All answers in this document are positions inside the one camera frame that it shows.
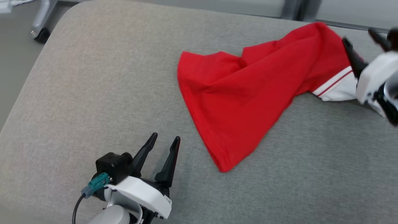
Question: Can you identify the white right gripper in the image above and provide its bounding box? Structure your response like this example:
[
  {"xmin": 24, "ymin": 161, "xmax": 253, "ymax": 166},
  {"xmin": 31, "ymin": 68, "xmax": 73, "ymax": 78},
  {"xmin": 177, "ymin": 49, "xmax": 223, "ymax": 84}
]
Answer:
[{"xmin": 342, "ymin": 29, "xmax": 398, "ymax": 106}]

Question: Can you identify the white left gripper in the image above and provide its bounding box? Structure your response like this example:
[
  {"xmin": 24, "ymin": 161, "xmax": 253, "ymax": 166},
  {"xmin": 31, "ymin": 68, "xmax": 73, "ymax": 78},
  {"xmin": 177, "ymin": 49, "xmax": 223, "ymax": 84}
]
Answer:
[{"xmin": 93, "ymin": 133, "xmax": 181, "ymax": 220}]

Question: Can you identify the red shirt with white sleeves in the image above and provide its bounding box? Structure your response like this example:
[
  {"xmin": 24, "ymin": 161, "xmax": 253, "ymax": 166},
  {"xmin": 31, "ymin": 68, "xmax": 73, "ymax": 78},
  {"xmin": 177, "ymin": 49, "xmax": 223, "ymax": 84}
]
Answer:
[{"xmin": 177, "ymin": 22, "xmax": 363, "ymax": 172}]

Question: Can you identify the grey fabric sofa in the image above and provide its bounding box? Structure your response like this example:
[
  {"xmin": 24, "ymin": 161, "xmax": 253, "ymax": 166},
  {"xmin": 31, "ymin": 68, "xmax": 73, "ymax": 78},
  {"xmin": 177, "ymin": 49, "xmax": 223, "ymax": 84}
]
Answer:
[{"xmin": 0, "ymin": 0, "xmax": 398, "ymax": 224}]

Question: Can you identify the left black cable teal connector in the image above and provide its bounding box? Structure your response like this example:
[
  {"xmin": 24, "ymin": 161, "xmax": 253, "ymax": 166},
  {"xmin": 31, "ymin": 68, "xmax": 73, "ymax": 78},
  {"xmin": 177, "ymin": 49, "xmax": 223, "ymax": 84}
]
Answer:
[{"xmin": 72, "ymin": 173, "xmax": 110, "ymax": 224}]

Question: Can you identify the grey metal partition post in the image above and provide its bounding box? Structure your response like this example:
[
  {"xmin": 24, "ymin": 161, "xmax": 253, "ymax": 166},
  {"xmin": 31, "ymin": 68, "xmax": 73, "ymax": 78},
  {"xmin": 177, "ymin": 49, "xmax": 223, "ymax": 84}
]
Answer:
[{"xmin": 281, "ymin": 0, "xmax": 322, "ymax": 21}]

